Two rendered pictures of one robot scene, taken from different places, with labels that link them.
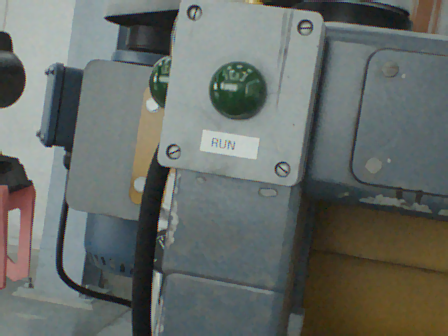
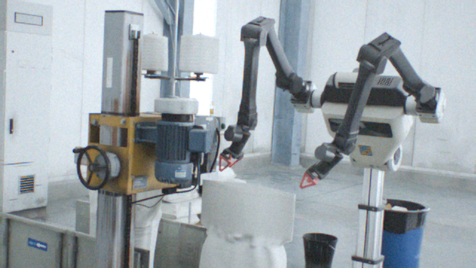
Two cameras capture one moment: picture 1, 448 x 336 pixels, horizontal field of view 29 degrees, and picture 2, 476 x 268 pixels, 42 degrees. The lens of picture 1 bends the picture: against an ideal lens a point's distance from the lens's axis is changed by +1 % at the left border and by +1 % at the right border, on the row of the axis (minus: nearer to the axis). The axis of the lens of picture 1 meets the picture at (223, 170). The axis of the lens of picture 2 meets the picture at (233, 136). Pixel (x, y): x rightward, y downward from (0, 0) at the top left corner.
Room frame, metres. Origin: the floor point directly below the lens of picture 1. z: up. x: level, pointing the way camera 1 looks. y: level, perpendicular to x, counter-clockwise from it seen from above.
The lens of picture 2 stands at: (3.19, 1.33, 1.50)
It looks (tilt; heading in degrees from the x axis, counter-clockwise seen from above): 5 degrees down; 204
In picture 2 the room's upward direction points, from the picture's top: 3 degrees clockwise
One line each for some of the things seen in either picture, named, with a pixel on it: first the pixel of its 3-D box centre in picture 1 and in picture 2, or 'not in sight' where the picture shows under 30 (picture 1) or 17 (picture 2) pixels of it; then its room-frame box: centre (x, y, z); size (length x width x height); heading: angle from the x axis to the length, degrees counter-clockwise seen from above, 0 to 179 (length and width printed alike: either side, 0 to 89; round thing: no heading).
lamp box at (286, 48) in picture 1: (244, 93); (216, 125); (0.47, 0.00, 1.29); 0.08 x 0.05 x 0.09; 81
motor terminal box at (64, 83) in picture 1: (76, 119); (199, 143); (0.97, 0.17, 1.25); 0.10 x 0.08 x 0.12; 16
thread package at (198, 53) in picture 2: not in sight; (199, 54); (0.85, 0.09, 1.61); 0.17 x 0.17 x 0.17
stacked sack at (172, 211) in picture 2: not in sight; (179, 205); (-1.86, -1.47, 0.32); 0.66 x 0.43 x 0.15; 173
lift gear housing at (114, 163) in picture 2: not in sight; (105, 165); (1.12, -0.17, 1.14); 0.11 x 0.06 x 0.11; 81
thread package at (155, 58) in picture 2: not in sight; (152, 53); (0.81, -0.17, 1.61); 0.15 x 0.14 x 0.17; 81
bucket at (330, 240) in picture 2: not in sight; (319, 251); (-1.78, -0.09, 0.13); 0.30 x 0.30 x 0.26
